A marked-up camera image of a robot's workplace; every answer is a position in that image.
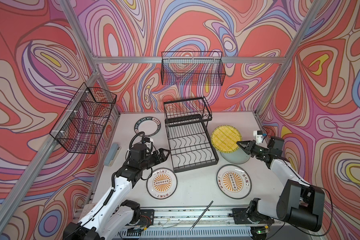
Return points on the light blue sponge block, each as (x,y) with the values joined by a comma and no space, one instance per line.
(112,154)

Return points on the left wall wire basket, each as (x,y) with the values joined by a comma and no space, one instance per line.
(83,122)

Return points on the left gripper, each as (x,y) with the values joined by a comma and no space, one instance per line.
(155,154)

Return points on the left orange sunburst plate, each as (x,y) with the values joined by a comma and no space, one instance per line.
(162,184)

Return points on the right orange sunburst plate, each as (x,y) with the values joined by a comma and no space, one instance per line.
(234,182)

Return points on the black wire dish rack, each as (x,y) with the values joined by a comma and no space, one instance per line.
(186,123)

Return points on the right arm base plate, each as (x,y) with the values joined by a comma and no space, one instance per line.
(243,216)

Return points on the black rimmed lettered plate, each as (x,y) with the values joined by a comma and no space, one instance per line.
(149,125)

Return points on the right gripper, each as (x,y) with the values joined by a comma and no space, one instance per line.
(248,148)

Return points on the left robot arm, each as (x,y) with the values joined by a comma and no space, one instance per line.
(113,211)

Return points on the orange sunburst plate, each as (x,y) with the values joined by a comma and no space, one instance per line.
(234,182)
(162,184)

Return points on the metal rod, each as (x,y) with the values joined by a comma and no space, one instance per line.
(200,216)

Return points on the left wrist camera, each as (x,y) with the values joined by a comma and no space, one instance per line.
(148,142)

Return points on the back wall wire basket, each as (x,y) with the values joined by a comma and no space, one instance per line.
(192,68)

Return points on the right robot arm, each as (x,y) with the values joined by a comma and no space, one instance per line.
(299,204)

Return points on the pale green flower plate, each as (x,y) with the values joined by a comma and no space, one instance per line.
(238,157)

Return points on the yellow striped plate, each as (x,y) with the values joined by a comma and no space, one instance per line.
(224,139)

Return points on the wall wire basket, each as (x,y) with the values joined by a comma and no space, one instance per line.
(83,122)
(192,68)

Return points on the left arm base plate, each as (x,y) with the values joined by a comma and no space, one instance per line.
(145,219)

